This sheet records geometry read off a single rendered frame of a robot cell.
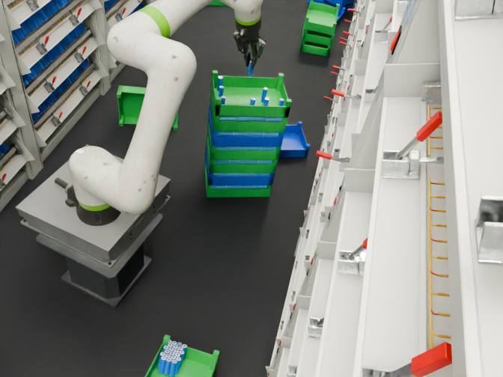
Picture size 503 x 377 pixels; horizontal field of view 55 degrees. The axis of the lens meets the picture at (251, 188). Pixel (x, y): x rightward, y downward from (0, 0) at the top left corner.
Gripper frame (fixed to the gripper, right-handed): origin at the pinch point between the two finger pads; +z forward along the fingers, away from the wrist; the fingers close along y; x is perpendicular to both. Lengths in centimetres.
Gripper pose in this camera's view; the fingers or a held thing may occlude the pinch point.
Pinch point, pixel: (251, 60)
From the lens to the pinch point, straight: 200.0
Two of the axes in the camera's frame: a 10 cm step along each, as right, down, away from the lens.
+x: 4.0, -8.6, 3.1
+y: 9.2, 3.6, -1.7
